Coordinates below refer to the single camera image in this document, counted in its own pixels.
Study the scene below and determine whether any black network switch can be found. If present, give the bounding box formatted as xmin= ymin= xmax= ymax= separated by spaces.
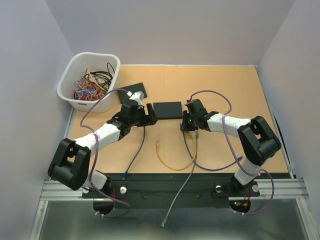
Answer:
xmin=117 ymin=82 xmax=148 ymax=104
xmin=153 ymin=101 xmax=183 ymax=120

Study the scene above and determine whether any yellow ethernet cable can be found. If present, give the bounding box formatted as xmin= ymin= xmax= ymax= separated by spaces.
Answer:
xmin=155 ymin=131 xmax=198 ymax=172

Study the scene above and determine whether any dark blue ethernet cable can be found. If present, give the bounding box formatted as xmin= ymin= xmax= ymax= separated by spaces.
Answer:
xmin=121 ymin=124 xmax=147 ymax=180

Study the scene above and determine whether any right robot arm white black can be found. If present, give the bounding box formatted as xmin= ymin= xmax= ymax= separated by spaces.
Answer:
xmin=180 ymin=99 xmax=281 ymax=197

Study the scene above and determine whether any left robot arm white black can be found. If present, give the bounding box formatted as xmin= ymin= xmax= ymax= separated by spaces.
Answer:
xmin=47 ymin=99 xmax=158 ymax=191

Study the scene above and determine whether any white plastic basket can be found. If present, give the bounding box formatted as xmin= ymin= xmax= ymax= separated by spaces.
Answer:
xmin=57 ymin=52 xmax=121 ymax=112

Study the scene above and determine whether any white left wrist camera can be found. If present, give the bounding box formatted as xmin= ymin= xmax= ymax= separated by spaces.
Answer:
xmin=129 ymin=91 xmax=145 ymax=106

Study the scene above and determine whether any tangled coloured wire bundle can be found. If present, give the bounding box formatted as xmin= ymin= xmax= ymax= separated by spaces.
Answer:
xmin=72 ymin=62 xmax=116 ymax=101

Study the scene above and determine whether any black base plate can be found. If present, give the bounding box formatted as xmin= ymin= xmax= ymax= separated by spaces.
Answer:
xmin=82 ymin=172 xmax=261 ymax=210

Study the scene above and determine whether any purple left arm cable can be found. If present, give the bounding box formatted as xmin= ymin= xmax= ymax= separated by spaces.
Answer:
xmin=79 ymin=88 xmax=132 ymax=218

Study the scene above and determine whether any grey ethernet cable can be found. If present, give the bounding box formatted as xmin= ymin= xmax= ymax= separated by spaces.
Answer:
xmin=161 ymin=129 xmax=201 ymax=228

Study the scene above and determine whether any aluminium mounting rail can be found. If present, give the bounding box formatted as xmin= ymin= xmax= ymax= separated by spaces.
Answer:
xmin=40 ymin=178 xmax=309 ymax=201

